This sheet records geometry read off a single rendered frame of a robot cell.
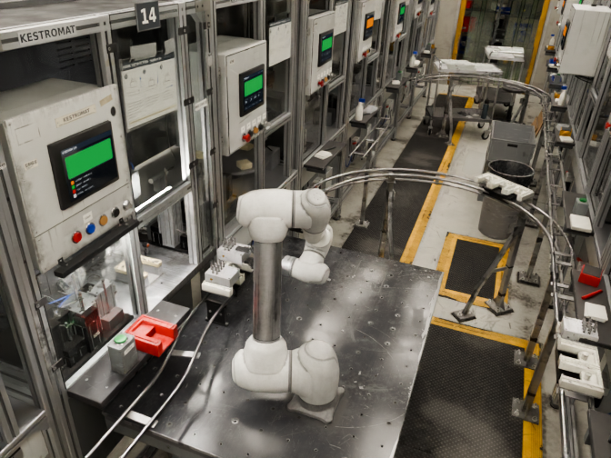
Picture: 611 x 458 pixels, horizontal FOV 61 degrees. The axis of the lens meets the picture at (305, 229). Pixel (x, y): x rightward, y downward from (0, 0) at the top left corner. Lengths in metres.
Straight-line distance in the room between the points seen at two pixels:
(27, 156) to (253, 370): 1.01
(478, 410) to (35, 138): 2.57
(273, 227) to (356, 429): 0.82
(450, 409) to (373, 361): 0.92
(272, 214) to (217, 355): 0.81
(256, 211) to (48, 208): 0.62
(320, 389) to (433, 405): 1.26
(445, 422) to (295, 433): 1.23
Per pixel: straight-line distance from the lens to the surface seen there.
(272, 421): 2.06
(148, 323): 2.08
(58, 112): 1.62
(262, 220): 1.75
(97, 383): 1.97
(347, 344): 2.38
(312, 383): 1.96
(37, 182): 1.60
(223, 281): 2.34
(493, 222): 4.77
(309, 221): 1.77
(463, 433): 3.05
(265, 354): 1.91
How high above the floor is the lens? 2.26
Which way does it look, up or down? 30 degrees down
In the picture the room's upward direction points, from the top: 3 degrees clockwise
